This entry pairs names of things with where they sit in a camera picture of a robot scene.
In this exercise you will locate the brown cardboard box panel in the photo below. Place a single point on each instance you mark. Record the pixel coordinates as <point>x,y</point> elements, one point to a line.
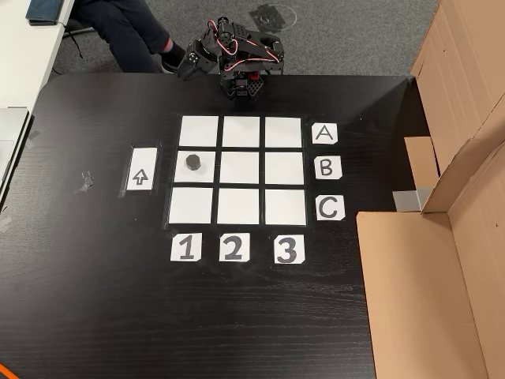
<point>465,71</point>
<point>414,296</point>

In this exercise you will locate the white arrow paper sheet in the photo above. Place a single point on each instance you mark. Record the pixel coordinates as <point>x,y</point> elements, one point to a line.
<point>142,158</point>

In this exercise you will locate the flat grey tape scrap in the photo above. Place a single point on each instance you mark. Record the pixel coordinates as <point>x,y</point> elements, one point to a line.
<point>4,224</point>
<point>34,138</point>

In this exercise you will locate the paper sheet number 2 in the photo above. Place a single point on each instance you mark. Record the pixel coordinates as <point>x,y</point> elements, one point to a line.
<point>223,237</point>

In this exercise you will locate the paper sheet letter A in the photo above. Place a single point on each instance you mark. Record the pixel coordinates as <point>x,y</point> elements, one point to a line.
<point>315,140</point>

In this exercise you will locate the dark blue notebook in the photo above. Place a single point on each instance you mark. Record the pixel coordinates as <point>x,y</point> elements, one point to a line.
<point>45,12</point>

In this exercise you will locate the black floor tape patch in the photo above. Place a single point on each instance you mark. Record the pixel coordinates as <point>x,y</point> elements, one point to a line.
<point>272,16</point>

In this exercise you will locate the silver laptop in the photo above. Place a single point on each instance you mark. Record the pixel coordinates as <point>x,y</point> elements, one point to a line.
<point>12,134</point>

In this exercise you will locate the paper sheet letter B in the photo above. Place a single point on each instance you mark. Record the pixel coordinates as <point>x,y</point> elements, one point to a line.
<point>337,173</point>

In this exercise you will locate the paper sheet number 1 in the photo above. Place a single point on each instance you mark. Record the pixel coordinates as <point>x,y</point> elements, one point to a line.
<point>175,256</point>

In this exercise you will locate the crumpled grey tape scrap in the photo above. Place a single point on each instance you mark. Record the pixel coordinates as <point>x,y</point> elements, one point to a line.
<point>86,181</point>

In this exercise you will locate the person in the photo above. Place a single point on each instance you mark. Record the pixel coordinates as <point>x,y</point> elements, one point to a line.
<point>126,35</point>

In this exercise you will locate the paper sheet letter C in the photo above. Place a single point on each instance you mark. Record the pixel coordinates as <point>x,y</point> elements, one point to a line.
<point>341,217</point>

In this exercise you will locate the white desk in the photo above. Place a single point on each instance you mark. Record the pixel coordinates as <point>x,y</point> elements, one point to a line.
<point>23,59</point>

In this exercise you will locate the white paper grid square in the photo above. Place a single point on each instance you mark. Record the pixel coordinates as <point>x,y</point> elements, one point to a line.
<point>191,205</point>
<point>284,167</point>
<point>240,131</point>
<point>198,131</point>
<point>285,207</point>
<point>207,176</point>
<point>283,132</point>
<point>238,206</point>
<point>239,167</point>

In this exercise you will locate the paper sheet number 3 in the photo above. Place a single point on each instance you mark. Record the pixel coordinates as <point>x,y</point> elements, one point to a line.
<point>278,239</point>

